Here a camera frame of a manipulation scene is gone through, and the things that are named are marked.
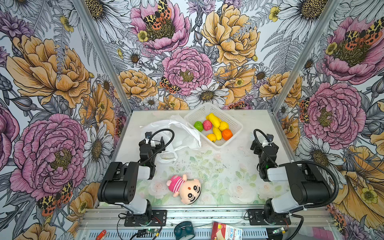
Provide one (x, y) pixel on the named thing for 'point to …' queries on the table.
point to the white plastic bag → (176, 133)
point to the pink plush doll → (189, 190)
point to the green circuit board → (151, 230)
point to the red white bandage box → (222, 231)
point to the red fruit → (207, 125)
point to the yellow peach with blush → (212, 137)
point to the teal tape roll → (184, 230)
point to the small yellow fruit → (215, 120)
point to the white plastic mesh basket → (198, 112)
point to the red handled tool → (101, 235)
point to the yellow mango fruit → (217, 133)
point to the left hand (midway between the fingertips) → (155, 141)
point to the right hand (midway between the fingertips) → (262, 143)
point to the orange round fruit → (227, 134)
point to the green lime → (198, 125)
